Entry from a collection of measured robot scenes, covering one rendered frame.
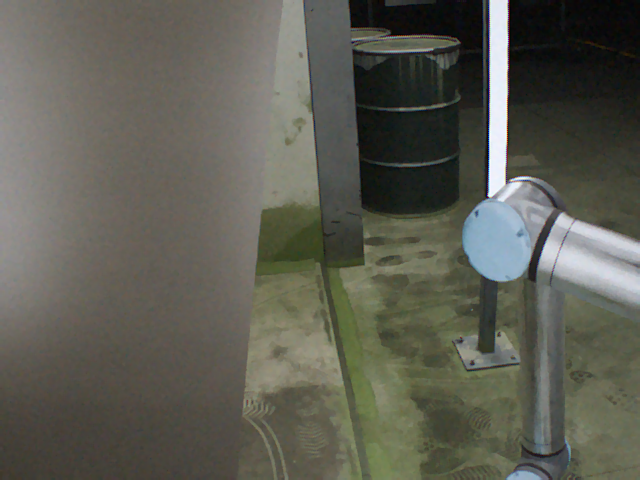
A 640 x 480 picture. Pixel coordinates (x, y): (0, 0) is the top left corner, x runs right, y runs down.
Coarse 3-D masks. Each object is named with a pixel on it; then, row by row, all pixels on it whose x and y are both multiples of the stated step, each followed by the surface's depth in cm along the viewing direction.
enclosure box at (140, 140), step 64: (0, 0) 43; (64, 0) 44; (128, 0) 45; (192, 0) 46; (256, 0) 46; (0, 64) 45; (64, 64) 46; (128, 64) 46; (192, 64) 47; (256, 64) 48; (0, 128) 46; (64, 128) 47; (128, 128) 48; (192, 128) 49; (256, 128) 50; (0, 192) 48; (64, 192) 49; (128, 192) 50; (192, 192) 51; (256, 192) 52; (0, 256) 50; (64, 256) 51; (128, 256) 52; (192, 256) 53; (0, 320) 52; (64, 320) 54; (128, 320) 55; (192, 320) 56; (0, 384) 55; (64, 384) 56; (128, 384) 57; (192, 384) 58; (0, 448) 57; (64, 448) 59; (128, 448) 60; (192, 448) 61
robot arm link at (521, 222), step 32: (512, 192) 98; (544, 192) 100; (480, 224) 95; (512, 224) 91; (544, 224) 92; (576, 224) 91; (480, 256) 97; (512, 256) 93; (544, 256) 91; (576, 256) 89; (608, 256) 87; (576, 288) 90; (608, 288) 87
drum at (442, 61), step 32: (384, 64) 315; (416, 64) 312; (448, 64) 318; (384, 96) 322; (416, 96) 318; (448, 96) 326; (384, 128) 329; (416, 128) 325; (448, 128) 332; (384, 160) 337; (416, 160) 332; (448, 160) 338; (384, 192) 344; (416, 192) 339; (448, 192) 346
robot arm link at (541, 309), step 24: (552, 192) 102; (528, 288) 112; (552, 288) 110; (528, 312) 114; (552, 312) 112; (528, 336) 115; (552, 336) 114; (528, 360) 117; (552, 360) 115; (528, 384) 119; (552, 384) 117; (528, 408) 121; (552, 408) 119; (528, 432) 124; (552, 432) 121; (528, 456) 125; (552, 456) 123
